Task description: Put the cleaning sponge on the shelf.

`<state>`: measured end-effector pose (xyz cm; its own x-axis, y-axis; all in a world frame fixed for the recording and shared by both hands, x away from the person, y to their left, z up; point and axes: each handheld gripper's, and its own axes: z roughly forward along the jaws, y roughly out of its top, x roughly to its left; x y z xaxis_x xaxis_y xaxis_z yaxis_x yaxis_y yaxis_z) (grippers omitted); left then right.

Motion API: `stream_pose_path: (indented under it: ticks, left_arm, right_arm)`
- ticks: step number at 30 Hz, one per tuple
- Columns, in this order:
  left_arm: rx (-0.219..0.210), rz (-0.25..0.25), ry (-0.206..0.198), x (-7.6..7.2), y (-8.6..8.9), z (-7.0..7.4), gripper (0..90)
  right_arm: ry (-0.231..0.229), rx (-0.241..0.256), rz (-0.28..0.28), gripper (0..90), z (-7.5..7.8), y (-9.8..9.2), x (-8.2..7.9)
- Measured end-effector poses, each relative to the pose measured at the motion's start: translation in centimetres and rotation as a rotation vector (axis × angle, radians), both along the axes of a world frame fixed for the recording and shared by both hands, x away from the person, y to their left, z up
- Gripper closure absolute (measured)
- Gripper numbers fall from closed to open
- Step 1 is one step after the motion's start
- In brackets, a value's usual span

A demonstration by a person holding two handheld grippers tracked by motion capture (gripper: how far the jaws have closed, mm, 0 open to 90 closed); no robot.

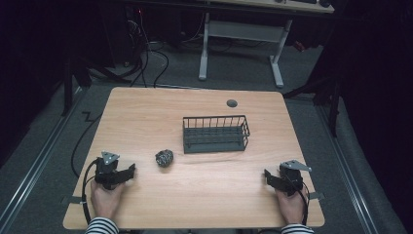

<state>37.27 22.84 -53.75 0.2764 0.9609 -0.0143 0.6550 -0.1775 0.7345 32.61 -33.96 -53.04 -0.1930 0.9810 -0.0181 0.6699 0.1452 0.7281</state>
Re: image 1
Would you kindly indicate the metal floor rail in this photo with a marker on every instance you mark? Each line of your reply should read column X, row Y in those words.
column 39, row 162
column 349, row 175

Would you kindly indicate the grey round table grommet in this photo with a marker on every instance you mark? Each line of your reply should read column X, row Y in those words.
column 232, row 103

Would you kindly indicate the person's right hand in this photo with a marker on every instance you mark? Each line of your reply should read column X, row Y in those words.
column 291, row 208

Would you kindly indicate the steel wool scouring ball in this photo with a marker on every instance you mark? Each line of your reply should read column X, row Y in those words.
column 164, row 158

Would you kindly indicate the person's left hand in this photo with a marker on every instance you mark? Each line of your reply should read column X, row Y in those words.
column 105, row 201

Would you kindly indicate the black metal stand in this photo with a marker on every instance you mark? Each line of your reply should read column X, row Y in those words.
column 332, row 107
column 68, row 87

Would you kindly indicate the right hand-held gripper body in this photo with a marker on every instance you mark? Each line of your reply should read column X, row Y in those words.
column 292, row 177

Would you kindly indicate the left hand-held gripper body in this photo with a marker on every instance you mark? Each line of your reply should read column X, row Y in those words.
column 105, row 170

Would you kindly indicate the grey tape strip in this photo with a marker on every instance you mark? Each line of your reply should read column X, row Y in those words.
column 70, row 200
column 316, row 195

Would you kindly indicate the white-framed desk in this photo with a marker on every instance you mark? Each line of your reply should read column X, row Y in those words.
column 246, row 31

